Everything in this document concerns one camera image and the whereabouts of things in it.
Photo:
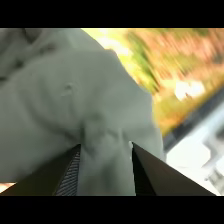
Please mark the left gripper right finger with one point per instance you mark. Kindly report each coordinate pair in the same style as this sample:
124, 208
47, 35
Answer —
156, 176

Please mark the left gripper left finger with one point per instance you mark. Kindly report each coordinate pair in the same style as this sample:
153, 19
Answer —
50, 178

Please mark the grey-green shirt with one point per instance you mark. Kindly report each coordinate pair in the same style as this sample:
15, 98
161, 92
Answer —
66, 110

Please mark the silver frame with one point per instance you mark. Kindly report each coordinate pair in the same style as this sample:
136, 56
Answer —
203, 156

